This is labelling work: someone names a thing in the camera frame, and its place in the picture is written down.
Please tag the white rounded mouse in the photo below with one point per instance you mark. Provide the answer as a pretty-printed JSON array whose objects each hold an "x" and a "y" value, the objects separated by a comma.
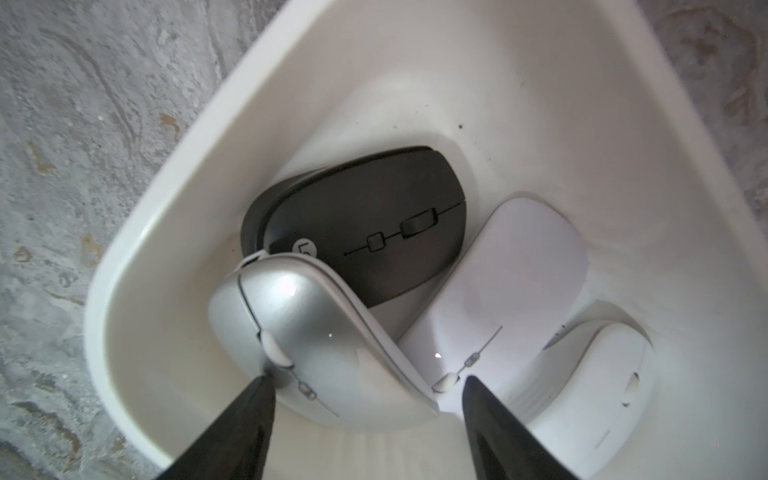
[{"x": 584, "y": 394}]

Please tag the silver mouse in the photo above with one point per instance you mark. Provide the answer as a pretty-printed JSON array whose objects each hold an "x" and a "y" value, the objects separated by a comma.
[{"x": 291, "y": 316}]

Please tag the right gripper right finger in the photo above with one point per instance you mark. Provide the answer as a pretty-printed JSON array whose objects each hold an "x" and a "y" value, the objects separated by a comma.
[{"x": 501, "y": 446}]

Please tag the black wireless mouse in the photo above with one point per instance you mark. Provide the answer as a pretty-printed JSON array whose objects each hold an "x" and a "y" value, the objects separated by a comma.
[{"x": 386, "y": 223}]

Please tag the white flat mouse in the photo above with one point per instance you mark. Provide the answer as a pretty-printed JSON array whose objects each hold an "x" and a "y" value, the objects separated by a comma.
[{"x": 502, "y": 303}]

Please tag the white plastic storage box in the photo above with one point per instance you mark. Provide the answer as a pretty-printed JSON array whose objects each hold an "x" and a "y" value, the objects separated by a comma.
[{"x": 571, "y": 102}]

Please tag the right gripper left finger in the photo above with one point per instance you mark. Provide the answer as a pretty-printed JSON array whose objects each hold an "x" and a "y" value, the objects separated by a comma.
[{"x": 235, "y": 445}]

